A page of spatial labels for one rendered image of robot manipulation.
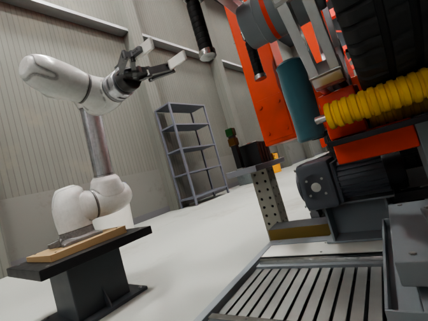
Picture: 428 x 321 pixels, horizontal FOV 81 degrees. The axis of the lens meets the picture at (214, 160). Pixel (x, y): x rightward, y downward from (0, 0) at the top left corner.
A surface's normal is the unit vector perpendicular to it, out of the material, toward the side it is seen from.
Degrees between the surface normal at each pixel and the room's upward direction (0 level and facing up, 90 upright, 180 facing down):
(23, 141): 90
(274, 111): 90
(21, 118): 90
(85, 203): 87
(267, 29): 146
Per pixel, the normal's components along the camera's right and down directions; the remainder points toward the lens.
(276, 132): -0.55, 0.11
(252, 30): -0.23, 0.71
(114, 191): 0.73, -0.13
